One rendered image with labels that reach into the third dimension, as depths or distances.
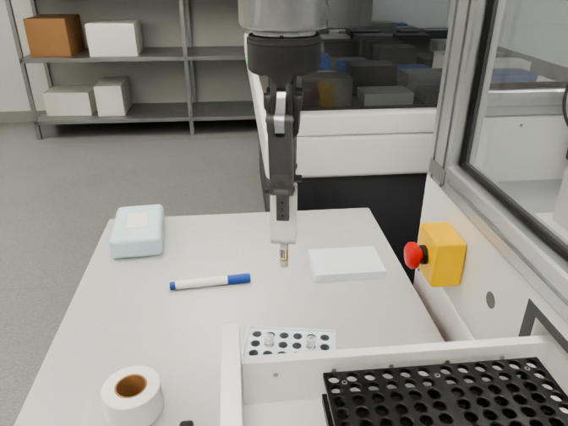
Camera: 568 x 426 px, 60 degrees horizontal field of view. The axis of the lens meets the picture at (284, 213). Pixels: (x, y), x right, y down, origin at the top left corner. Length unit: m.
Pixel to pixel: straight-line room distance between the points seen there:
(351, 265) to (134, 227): 0.42
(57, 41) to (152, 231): 3.35
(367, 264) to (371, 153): 0.36
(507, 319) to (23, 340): 1.80
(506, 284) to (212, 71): 4.03
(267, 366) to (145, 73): 4.15
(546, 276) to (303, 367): 0.27
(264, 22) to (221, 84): 4.06
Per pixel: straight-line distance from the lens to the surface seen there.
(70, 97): 4.37
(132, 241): 0.96
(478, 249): 0.71
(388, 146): 1.19
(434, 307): 0.87
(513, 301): 0.64
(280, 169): 0.51
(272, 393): 0.56
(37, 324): 2.19
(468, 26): 0.74
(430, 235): 0.74
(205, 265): 0.93
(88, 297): 0.90
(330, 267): 0.88
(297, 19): 0.48
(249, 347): 0.69
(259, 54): 0.50
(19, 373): 2.00
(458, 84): 0.76
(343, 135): 1.16
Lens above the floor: 1.26
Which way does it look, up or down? 27 degrees down
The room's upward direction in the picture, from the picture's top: straight up
